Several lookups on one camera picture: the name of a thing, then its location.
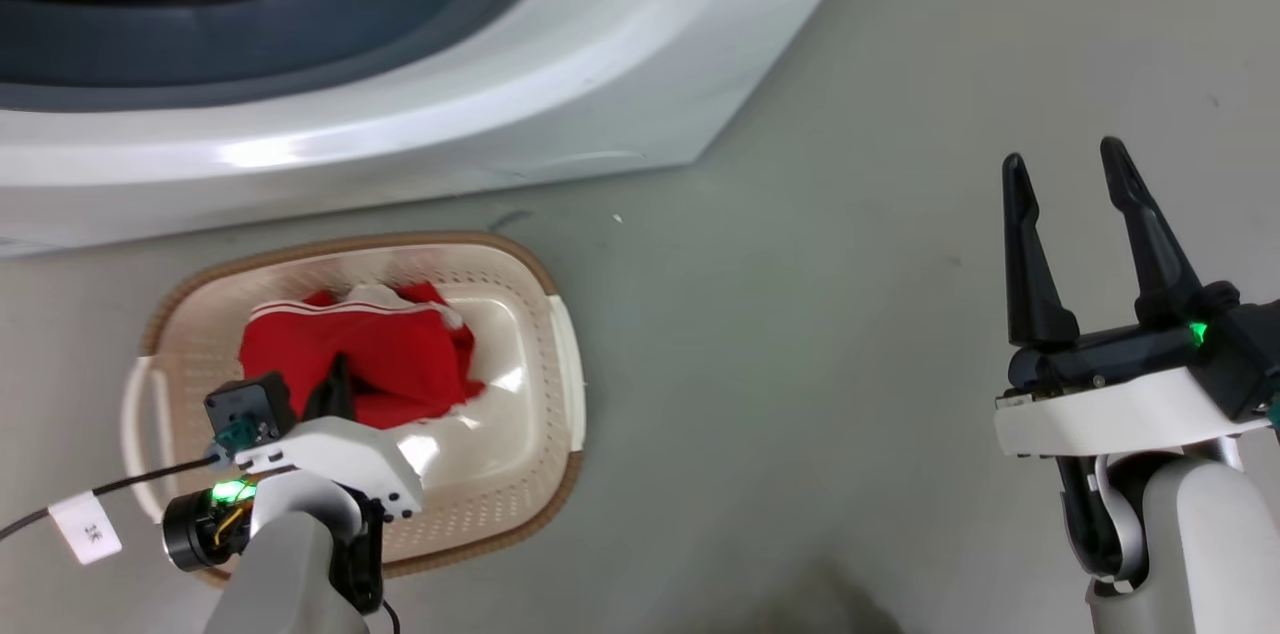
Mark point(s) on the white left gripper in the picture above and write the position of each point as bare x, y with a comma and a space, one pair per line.
345, 459

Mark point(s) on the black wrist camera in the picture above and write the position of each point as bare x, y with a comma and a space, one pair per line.
248, 411
1245, 359

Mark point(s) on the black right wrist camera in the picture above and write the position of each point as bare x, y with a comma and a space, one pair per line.
1245, 359

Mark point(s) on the cream laundry basket brown rim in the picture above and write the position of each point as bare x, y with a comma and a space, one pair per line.
510, 414

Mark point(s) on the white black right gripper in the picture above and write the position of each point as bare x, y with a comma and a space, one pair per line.
1110, 404

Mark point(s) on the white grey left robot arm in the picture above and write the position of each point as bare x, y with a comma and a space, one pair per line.
290, 564

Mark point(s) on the red garment white trim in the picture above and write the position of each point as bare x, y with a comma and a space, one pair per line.
400, 359

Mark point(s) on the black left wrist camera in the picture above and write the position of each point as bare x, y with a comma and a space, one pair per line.
248, 411

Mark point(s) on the grey rubber door gasket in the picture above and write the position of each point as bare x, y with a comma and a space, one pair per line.
300, 24

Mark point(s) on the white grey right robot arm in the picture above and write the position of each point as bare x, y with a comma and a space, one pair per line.
1200, 544

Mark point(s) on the white washing machine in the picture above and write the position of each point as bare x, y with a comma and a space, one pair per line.
620, 44

